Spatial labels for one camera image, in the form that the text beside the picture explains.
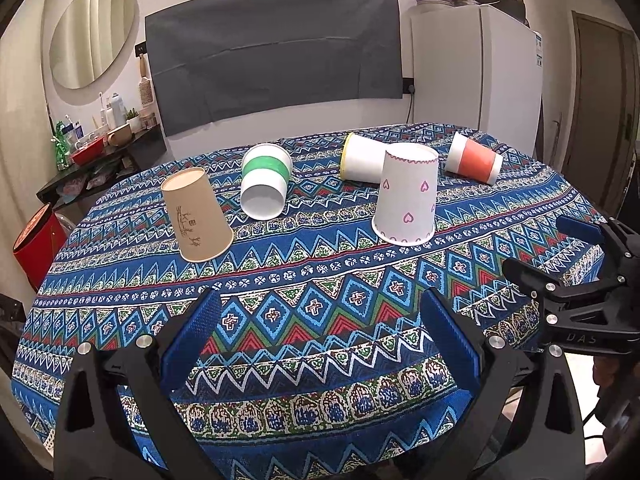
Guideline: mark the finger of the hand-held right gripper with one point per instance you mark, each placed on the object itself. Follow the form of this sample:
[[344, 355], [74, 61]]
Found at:
[[580, 232], [530, 274]]

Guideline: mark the black pot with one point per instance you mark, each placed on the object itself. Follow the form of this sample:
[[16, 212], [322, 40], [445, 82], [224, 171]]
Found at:
[[512, 9]]

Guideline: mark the white cup with green band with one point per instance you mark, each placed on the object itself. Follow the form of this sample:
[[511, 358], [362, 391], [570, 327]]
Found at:
[[265, 167]]

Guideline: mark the white cup with pink hearts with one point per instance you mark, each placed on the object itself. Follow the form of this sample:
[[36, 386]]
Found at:
[[405, 195]]

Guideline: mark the black side table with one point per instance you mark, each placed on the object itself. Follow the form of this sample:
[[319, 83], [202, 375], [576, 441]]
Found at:
[[135, 152]]

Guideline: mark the wooden hairbrush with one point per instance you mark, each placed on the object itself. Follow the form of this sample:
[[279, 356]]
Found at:
[[145, 87]]

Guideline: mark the oval wall mirror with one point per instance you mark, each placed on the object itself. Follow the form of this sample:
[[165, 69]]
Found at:
[[92, 32]]

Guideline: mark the white cup with yellow rim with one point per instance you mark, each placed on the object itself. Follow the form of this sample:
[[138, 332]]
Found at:
[[362, 159]]

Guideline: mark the brown door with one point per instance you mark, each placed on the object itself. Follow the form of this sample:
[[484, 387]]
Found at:
[[605, 90]]

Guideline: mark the black wall socket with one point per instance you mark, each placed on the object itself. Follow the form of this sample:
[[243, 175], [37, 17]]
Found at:
[[141, 49], [408, 85]]

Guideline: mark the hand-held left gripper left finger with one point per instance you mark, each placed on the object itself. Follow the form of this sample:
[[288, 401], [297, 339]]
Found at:
[[192, 342]]

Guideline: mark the brown paper cup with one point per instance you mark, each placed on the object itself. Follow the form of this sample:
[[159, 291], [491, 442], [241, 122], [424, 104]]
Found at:
[[200, 220]]

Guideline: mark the white refrigerator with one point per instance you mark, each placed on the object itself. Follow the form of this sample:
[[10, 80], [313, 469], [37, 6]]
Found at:
[[475, 70]]

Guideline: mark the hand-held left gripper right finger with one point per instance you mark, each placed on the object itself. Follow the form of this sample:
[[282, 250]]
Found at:
[[452, 345]]

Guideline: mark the white cup with orange band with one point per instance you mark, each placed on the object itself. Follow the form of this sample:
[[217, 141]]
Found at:
[[475, 161]]

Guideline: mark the white pump bottle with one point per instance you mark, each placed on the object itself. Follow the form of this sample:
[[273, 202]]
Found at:
[[116, 110]]

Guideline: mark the small potted plant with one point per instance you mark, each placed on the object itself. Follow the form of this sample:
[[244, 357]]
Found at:
[[133, 121]]

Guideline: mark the red round stool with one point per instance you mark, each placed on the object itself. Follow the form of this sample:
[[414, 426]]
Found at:
[[37, 245]]

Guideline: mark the blue patterned tablecloth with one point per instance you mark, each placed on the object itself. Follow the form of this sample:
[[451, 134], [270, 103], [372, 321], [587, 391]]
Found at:
[[320, 280]]

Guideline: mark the green plastic bottle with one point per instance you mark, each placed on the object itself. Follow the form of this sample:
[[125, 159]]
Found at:
[[61, 147]]

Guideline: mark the dark grey cloth screen cover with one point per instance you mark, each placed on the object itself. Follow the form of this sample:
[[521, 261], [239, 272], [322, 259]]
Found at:
[[275, 50]]

